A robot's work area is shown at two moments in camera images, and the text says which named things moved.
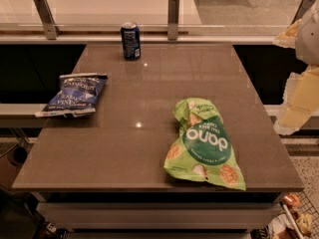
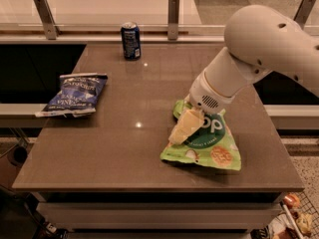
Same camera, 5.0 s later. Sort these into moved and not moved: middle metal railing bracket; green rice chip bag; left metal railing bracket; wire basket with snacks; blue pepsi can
Moved: green rice chip bag
Not moved: blue pepsi can; left metal railing bracket; middle metal railing bracket; wire basket with snacks
